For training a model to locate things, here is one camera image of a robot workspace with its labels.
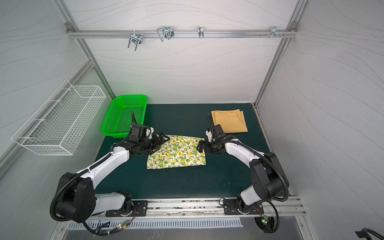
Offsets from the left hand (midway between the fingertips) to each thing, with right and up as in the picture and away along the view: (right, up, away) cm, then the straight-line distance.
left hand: (168, 140), depth 84 cm
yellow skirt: (+43, +10, +27) cm, 52 cm away
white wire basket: (-47, +10, -15) cm, 50 cm away
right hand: (+22, -4, +5) cm, 23 cm away
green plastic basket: (-42, +10, +24) cm, 49 cm away
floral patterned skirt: (+6, -8, +8) cm, 13 cm away
